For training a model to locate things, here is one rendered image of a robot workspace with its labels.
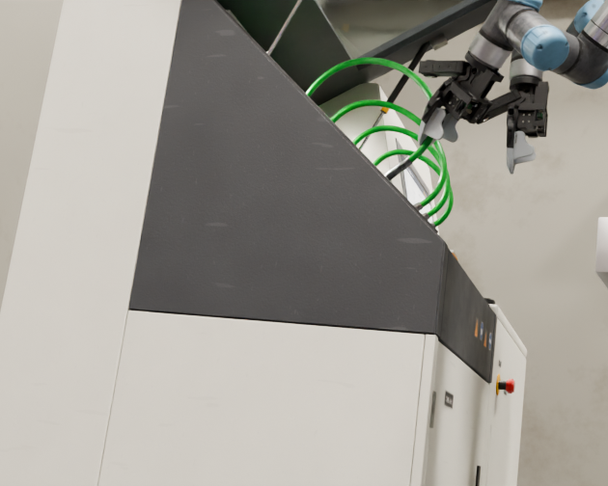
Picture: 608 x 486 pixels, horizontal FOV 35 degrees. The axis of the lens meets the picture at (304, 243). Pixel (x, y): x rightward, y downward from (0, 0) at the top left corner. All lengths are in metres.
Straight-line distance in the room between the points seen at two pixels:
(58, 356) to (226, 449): 0.39
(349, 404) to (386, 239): 0.29
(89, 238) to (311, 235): 0.45
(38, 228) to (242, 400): 0.56
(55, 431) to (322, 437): 0.51
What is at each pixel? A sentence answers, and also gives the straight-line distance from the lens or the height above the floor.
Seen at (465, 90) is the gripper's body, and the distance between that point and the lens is 1.91.
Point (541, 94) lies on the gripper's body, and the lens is 2.19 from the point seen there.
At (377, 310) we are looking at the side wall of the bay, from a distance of 1.63.
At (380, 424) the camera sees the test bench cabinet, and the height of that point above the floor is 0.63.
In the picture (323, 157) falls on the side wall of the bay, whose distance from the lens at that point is 1.73.
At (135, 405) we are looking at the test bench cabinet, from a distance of 1.77.
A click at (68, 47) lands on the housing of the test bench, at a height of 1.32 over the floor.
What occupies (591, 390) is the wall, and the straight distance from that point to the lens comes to 4.60.
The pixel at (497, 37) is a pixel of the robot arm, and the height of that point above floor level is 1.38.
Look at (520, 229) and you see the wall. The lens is 4.82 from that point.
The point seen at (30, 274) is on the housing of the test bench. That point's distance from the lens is 1.93.
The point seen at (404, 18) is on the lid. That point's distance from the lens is 2.43.
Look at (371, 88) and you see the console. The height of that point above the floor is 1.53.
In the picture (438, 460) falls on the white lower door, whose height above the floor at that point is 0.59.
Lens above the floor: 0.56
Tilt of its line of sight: 13 degrees up
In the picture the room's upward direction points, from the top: 8 degrees clockwise
